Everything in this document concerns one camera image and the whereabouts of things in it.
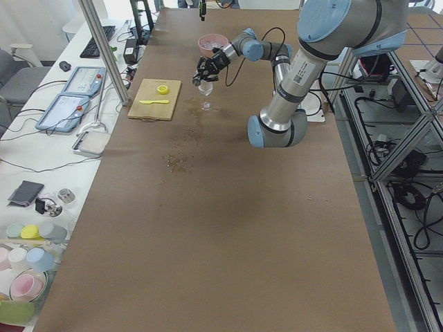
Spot upper blue teach pendant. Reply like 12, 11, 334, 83
62, 66, 106, 97

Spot black power adapter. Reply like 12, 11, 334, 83
123, 39, 139, 65

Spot stacked pastel cups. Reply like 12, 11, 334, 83
1, 222, 68, 273

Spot yellow lemon half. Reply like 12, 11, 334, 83
156, 84, 170, 95

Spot dark folded cloth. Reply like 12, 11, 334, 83
8, 181, 44, 207

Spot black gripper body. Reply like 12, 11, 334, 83
204, 50, 230, 75

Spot small steel cup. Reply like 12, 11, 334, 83
57, 188, 75, 204

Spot silver tray with cloth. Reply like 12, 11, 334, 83
71, 131, 111, 158

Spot blue teach pendant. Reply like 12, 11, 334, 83
62, 66, 106, 97
35, 93, 90, 133

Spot yellow plastic knife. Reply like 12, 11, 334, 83
139, 100, 170, 104

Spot aluminium frame post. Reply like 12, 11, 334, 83
78, 0, 129, 106

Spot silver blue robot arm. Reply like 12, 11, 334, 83
192, 1, 408, 148

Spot lower blue teach pendant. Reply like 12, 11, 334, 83
35, 93, 90, 133

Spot clear ice cubes pile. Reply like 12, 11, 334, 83
200, 40, 226, 52

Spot bamboo cutting board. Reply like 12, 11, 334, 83
127, 79, 181, 121

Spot black keyboard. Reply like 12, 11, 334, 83
80, 25, 117, 59

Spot clear wine glass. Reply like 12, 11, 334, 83
198, 80, 213, 111

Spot steel cocktail jigger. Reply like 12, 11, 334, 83
192, 77, 202, 86

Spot black computer mouse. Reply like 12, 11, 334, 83
59, 61, 71, 72

